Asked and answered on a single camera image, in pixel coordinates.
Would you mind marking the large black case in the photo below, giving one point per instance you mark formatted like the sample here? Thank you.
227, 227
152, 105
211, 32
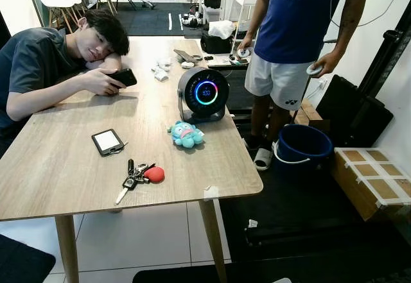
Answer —
353, 111

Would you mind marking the wooden crate with white grid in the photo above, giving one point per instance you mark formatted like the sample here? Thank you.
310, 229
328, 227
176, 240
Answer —
372, 180

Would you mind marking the black tripod stand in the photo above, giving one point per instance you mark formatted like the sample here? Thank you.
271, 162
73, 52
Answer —
393, 42

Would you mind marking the blue plastic bucket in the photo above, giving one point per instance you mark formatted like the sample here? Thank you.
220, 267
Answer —
302, 145

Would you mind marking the white handheld controller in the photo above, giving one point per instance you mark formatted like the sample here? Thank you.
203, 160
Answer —
243, 54
314, 70

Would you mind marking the standing person in blue shirt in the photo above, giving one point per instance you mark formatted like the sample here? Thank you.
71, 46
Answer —
295, 13

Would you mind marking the white tape piece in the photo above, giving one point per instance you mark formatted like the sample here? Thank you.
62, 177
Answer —
211, 192

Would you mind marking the black bag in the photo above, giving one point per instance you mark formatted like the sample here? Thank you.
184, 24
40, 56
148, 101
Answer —
215, 44

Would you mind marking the white cloth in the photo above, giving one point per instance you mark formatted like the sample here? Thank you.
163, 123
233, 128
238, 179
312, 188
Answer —
221, 29

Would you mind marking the blue plush toy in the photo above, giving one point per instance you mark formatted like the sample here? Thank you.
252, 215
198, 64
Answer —
186, 135

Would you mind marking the flat black wallet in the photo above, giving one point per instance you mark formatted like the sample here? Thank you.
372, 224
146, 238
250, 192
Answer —
186, 56

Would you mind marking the crumpled white tissue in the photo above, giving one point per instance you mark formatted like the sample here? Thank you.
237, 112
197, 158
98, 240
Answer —
160, 74

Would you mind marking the black smartphone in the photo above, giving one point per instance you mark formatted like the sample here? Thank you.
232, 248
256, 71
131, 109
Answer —
125, 77

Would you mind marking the black card holder white card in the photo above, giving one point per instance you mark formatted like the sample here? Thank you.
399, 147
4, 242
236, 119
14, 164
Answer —
108, 142

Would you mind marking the light wooden table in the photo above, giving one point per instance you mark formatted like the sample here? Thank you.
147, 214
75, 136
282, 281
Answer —
64, 167

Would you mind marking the seated person in grey shirt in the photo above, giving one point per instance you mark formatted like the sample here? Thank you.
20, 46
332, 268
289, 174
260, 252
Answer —
32, 58

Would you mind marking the small black floor mat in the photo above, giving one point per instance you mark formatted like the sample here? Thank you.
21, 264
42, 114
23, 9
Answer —
22, 264

